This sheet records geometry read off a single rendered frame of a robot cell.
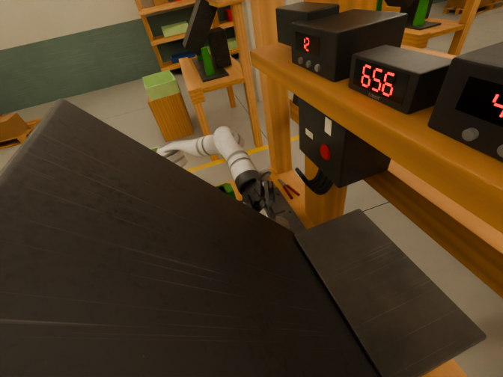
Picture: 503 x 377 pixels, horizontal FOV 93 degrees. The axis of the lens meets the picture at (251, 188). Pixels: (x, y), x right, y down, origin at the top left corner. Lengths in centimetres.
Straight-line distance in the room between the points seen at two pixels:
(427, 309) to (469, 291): 162
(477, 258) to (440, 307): 15
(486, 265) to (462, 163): 37
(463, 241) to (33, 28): 797
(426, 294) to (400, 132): 32
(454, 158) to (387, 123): 9
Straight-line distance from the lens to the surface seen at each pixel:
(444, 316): 55
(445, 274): 216
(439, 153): 31
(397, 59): 40
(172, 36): 688
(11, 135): 617
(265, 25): 100
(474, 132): 31
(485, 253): 63
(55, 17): 777
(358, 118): 38
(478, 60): 31
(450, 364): 92
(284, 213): 106
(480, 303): 214
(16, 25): 804
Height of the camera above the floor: 170
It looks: 42 degrees down
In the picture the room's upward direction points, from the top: 12 degrees counter-clockwise
